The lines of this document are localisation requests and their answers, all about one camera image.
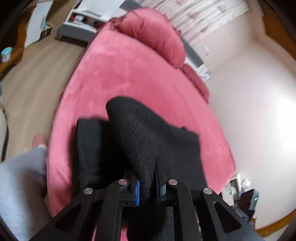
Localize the pink velvet bed cover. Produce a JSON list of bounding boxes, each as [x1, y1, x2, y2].
[[47, 30, 235, 214]]

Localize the large pink pillow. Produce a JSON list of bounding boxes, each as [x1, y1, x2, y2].
[[111, 8, 186, 69]]

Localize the black fabric garment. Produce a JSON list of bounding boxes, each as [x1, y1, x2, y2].
[[72, 96, 208, 241]]

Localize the white patterned curtain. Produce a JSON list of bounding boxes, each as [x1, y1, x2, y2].
[[137, 0, 249, 46]]

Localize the small pink pillow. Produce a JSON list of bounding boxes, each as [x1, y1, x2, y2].
[[180, 63, 210, 104]]

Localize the light blue container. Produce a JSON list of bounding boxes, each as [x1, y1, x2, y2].
[[1, 47, 12, 63]]

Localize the white cabinet door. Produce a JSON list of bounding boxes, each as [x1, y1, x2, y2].
[[24, 1, 53, 48]]

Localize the grey trouser leg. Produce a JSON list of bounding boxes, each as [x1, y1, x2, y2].
[[0, 133, 50, 241]]

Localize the cluttered items on floor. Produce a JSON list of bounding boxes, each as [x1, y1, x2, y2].
[[220, 173, 259, 229]]

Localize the white grey bedside shelf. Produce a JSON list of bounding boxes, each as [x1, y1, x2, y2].
[[57, 9, 108, 42]]

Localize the grey bed headboard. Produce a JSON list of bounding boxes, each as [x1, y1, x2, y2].
[[181, 37, 204, 69]]

